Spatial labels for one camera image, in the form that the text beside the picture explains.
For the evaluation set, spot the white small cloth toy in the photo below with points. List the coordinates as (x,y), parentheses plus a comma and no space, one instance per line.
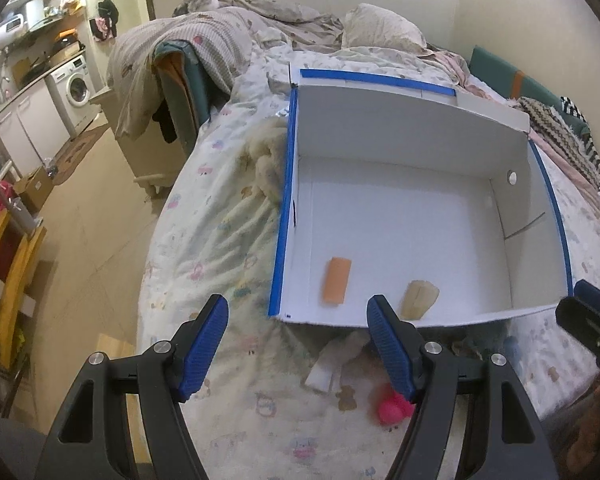
(325,374)

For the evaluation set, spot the white washing machine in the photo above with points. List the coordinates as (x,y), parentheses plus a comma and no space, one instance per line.
(71,88)

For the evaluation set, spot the blue white cardboard box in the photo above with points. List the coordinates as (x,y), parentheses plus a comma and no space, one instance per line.
(413,181)

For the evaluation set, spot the right hand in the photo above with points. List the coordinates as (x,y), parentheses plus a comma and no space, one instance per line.
(583,456)

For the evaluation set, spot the small cardboard box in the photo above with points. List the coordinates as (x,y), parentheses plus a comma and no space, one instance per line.
(34,189)

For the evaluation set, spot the green orange headboard cushion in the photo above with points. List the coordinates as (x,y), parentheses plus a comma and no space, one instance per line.
(511,83)

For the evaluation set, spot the beige wedge sponge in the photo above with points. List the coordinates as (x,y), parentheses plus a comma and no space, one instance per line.
(419,297)

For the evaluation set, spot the black white striped cloth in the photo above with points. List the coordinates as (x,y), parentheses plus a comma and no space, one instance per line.
(585,136)

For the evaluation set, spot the striped knitted blanket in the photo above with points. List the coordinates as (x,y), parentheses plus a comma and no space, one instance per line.
(549,125)

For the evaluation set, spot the pink heart sponge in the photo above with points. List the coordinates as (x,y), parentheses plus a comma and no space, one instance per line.
(393,408)

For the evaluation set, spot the orange makeup sponge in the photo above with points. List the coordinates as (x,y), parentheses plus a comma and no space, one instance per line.
(336,280)

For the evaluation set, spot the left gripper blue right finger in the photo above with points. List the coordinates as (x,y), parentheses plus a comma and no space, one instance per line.
(397,344)

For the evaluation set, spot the white kitchen cabinet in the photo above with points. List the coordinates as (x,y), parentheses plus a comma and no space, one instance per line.
(31,129)

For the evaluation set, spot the white water heater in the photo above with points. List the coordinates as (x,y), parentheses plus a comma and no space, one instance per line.
(12,29)

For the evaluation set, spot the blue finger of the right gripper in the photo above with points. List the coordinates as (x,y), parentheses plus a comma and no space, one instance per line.
(587,293)

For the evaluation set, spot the beige rumpled quilt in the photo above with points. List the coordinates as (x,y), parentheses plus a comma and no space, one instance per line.
(221,33)

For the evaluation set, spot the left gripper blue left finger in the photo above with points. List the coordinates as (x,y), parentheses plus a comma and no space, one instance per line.
(200,345)

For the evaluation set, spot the yellow wooden chair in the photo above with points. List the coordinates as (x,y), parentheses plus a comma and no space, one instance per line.
(13,298)

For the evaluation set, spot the floral pillow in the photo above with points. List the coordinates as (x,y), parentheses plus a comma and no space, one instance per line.
(372,26)

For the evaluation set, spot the cream fluffy plush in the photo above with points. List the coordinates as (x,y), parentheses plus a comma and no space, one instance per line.
(265,151)

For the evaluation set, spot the brown door mat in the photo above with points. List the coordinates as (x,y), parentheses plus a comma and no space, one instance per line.
(74,152)

